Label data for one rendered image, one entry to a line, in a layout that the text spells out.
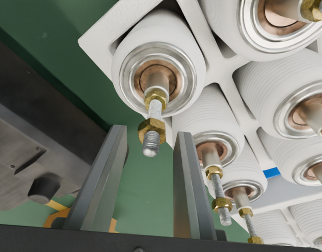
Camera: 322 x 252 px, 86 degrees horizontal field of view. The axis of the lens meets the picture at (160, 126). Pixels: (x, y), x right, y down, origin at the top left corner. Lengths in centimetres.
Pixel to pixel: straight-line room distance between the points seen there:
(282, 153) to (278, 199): 28
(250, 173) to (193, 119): 13
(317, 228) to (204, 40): 50
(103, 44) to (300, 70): 22
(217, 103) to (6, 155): 41
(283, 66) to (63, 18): 41
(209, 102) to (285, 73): 9
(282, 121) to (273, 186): 38
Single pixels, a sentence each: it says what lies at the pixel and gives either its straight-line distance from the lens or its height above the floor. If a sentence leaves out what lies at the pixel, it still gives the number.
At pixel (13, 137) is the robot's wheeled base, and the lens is 41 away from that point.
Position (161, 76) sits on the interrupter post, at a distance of 16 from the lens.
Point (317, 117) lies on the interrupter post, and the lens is 22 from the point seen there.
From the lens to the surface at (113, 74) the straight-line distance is 18.
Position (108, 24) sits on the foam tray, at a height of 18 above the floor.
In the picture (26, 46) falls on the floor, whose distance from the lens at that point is 53.
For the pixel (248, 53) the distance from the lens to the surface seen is 18.
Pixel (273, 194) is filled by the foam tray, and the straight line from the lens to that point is 59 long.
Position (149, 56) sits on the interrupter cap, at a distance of 16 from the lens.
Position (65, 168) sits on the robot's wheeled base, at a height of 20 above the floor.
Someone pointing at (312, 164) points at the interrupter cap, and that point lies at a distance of 31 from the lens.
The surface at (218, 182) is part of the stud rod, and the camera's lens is 21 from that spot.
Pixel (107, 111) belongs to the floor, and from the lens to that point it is 52.
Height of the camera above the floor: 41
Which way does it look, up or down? 51 degrees down
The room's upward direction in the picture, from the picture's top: 177 degrees counter-clockwise
